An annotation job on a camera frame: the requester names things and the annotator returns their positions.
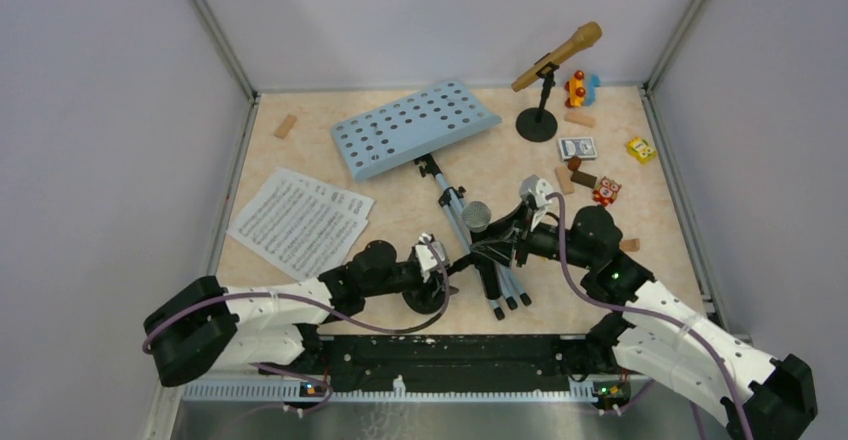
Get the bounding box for silver black microphone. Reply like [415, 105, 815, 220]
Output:
[461, 200, 505, 300]

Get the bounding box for colourful toy block figure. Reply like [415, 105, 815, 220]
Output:
[564, 70, 600, 108]

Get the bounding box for blue playing card box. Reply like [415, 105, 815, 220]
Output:
[557, 137, 598, 161]

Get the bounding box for black stand for silver microphone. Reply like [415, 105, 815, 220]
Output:
[401, 249, 472, 315]

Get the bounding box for wooden block back left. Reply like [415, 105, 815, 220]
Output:
[274, 114, 298, 139]

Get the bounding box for yellow small toy box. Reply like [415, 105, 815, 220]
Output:
[626, 137, 657, 165]

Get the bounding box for light blue music stand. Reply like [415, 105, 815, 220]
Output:
[318, 80, 532, 320]

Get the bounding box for owl figure toy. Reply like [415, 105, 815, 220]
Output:
[592, 176, 622, 207]

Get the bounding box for sheet music page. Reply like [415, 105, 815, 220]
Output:
[228, 172, 368, 282]
[276, 167, 375, 219]

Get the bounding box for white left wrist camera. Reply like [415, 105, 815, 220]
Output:
[413, 232, 449, 278]

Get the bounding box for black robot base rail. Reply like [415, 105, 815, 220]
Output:
[291, 334, 654, 395]

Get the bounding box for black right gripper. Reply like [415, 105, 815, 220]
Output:
[471, 199, 595, 270]

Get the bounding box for wooden block by cards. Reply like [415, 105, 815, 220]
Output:
[554, 165, 575, 195]

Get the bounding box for black stand for gold microphone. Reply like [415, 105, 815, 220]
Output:
[515, 62, 558, 143]

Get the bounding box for dark brown wooden block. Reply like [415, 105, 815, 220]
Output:
[566, 156, 598, 189]

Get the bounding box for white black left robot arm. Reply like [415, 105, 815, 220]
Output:
[142, 235, 451, 387]

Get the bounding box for wooden block near back wall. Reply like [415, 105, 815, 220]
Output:
[564, 112, 596, 128]

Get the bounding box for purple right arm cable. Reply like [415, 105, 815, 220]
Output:
[544, 191, 757, 440]

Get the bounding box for gold microphone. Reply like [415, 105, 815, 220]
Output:
[511, 21, 603, 92]

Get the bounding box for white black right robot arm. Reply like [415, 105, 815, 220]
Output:
[461, 193, 818, 439]

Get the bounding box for wooden arch block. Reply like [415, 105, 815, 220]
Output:
[619, 238, 641, 252]

